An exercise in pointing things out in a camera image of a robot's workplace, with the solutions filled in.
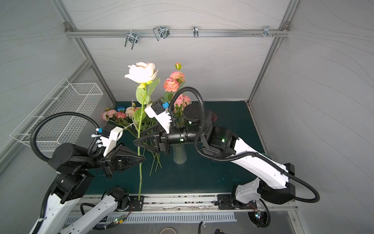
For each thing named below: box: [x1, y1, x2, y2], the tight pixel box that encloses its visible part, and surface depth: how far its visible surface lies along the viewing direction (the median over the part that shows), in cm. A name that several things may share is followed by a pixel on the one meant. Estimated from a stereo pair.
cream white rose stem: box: [124, 62, 160, 201], surface depth 39 cm
